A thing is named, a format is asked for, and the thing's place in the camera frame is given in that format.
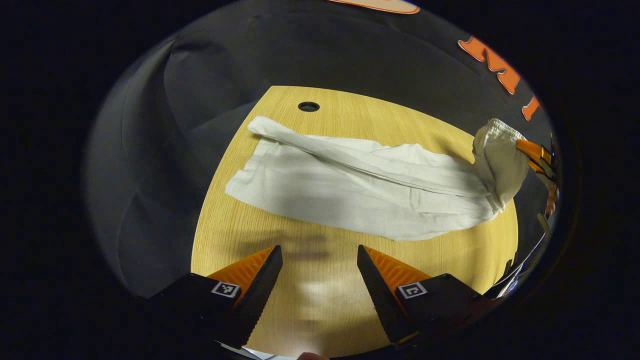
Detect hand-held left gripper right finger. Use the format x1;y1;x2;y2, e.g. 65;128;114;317
356;244;501;348

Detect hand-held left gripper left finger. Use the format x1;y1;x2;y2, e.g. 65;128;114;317
145;245;284;351

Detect white jeans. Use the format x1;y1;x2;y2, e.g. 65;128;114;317
224;116;531;242

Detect white cable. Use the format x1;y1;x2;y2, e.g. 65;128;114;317
497;231;548;299

